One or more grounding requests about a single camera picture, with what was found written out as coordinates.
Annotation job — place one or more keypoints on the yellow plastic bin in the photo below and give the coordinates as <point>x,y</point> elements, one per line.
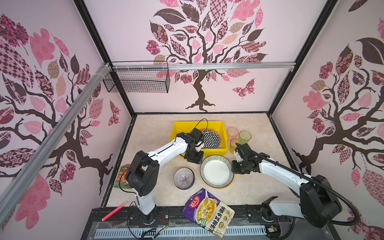
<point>218,126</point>

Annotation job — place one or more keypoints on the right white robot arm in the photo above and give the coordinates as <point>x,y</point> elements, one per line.
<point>314,203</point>

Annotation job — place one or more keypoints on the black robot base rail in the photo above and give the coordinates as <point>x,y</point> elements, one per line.
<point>245,215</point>

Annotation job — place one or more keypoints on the purple patterned bowl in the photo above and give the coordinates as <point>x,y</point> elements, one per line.
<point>184,178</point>

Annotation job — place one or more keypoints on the green translucent cup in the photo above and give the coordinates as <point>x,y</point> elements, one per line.
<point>245,136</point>

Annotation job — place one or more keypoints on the purple seasoning packet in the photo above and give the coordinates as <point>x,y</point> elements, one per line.
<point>207,211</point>

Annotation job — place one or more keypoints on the aluminium rail left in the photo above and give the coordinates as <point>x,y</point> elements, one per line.
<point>23,180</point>

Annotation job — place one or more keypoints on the yellow translucent cup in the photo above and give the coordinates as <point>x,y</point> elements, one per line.
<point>233,144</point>

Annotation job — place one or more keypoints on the pink marker pen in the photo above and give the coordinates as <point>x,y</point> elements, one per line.
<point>112,213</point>

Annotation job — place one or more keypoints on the green food packet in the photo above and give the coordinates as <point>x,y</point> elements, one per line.
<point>120,181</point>

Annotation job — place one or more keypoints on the black white geometric plate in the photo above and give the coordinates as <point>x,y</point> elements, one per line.
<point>211,139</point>

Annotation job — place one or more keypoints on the white vent grille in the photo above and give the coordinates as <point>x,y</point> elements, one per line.
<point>176,233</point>

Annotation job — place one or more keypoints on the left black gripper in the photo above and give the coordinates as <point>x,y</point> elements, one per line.
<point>197,160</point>

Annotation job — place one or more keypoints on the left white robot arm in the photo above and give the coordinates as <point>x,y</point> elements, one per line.
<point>143,172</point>

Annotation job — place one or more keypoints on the black wire basket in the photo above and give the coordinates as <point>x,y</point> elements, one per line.
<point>138,77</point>

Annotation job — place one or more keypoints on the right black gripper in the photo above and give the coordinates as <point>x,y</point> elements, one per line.
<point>234,169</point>

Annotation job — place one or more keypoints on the yellow dotted plate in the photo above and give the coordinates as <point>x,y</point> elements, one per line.
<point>226,186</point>

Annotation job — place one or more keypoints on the aluminium rail back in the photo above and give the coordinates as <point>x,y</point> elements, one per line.
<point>220,66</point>

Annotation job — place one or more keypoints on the white striped rim plate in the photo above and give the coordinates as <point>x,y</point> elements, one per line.
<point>216,171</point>

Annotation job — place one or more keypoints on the pink translucent cup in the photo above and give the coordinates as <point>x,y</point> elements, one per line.
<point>232,133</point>

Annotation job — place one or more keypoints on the aluminium rail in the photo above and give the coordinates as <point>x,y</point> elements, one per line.
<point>220,66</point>
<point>23,180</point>

